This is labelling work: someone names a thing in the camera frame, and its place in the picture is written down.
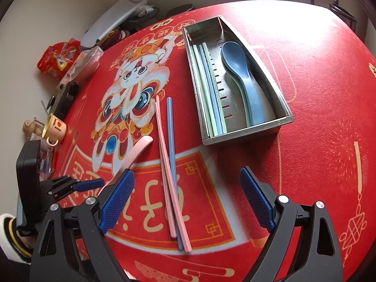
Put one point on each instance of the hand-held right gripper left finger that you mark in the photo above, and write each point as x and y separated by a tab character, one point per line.
117	196

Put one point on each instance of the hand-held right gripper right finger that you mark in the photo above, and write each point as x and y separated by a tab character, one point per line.
255	196

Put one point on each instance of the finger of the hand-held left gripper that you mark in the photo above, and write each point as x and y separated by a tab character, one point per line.
88	184

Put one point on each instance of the pink spoon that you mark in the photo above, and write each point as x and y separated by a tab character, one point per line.
138	149

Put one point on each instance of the stainless steel utensil tray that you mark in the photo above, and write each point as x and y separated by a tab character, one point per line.
241	135

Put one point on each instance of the blue chopstick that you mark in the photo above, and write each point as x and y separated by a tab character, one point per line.
209	94
171	129

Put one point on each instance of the green and blue chopsticks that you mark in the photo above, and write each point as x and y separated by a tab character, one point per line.
215	94

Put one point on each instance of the green chopstick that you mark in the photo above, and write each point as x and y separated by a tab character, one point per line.
202	94

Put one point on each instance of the blue spoon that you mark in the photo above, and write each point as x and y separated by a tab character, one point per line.
235	58

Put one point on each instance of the person's left forearm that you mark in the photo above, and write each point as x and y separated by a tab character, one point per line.
11	241

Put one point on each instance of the small tan figurine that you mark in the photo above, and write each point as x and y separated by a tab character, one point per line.
30	127

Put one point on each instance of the yellow cup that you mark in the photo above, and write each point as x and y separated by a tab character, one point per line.
55	127

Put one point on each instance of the black pot with lid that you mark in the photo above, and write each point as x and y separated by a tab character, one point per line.
66	100

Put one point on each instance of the red printed table mat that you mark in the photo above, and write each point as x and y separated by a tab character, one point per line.
308	108

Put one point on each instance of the film-covered bowl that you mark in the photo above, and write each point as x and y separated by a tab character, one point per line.
82	64

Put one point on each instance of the red snack bag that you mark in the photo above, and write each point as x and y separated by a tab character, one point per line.
55	55

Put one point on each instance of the white paper roll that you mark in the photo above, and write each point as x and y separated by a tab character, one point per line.
111	20

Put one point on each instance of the grey bin with white bag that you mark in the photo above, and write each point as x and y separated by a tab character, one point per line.
144	14

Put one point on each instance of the black air fryer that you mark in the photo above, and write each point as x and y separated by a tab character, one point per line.
180	10

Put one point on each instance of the black metal shelf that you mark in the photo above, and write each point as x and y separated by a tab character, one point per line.
340	6

